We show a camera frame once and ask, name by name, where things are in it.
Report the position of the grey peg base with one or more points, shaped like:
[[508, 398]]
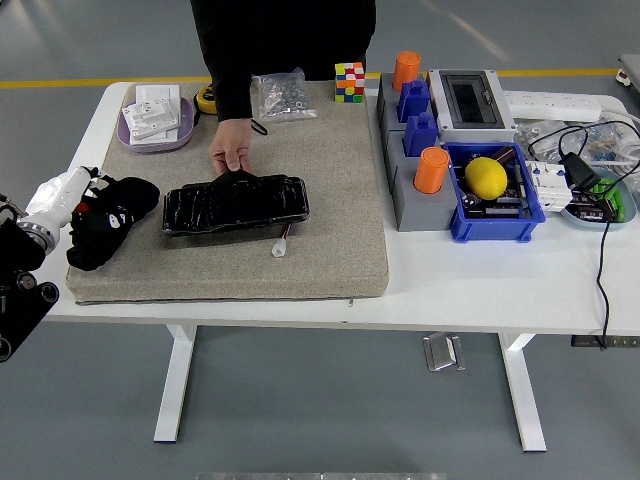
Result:
[[420, 212], [387, 107]]

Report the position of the blue plastic bin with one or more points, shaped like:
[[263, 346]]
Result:
[[495, 227]]

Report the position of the light blue dish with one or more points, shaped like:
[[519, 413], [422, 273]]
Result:
[[590, 224]]

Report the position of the blue square peg block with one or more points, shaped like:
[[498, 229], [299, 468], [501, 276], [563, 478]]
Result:
[[421, 135], [414, 100]]

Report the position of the silver metal floor bracket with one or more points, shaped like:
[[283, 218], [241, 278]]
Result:
[[442, 352]]

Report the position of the yellow lemon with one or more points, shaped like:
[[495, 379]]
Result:
[[486, 178]]

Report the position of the white terminal block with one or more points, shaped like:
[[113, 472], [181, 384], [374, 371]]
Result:
[[547, 192]]

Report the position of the person's right hand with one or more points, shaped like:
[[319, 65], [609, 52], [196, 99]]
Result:
[[230, 145]]

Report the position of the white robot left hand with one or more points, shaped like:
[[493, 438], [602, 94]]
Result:
[[55, 195]]

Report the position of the brown cylindrical component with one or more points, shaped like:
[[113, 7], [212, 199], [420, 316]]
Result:
[[505, 156]]

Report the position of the black under-table control box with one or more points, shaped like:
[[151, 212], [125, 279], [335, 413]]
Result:
[[585, 341]]

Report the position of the white power strip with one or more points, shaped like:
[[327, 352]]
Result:
[[550, 102]]

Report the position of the green connector block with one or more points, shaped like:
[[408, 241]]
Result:
[[617, 200]]

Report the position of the clear bag of screws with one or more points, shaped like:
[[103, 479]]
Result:
[[282, 97]]

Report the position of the person's right forearm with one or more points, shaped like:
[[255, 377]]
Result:
[[230, 90]]

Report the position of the yellow tape measure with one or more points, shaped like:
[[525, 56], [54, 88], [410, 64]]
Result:
[[204, 99]]

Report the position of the black power adapter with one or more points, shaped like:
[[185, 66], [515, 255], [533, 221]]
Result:
[[580, 172]]

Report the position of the purple oval tray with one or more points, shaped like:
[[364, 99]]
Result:
[[184, 135]]

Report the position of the black glossy panel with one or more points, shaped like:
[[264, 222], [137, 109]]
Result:
[[235, 205]]

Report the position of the white electrical enclosure box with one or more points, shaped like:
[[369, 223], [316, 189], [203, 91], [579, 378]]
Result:
[[470, 102]]

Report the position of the white cart edge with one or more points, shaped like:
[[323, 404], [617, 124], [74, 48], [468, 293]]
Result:
[[631, 72]]

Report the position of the dark electronic modules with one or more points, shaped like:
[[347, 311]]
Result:
[[590, 210]]

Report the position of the grey-brown mat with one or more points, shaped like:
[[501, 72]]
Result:
[[325, 200]]

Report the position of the person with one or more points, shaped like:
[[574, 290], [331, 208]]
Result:
[[300, 35]]

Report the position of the white table leg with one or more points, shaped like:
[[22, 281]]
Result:
[[522, 390], [175, 380]]

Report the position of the colourful puzzle cube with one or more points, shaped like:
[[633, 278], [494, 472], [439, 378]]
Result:
[[349, 82]]

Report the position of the white wall switch plate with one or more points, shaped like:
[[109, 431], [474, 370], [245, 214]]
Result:
[[160, 140], [150, 117], [157, 92]]

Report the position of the orange cylinder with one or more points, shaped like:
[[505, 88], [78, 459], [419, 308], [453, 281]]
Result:
[[406, 67], [430, 170]]

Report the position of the clear bags of small parts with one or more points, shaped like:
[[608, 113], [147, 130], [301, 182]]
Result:
[[530, 132]]

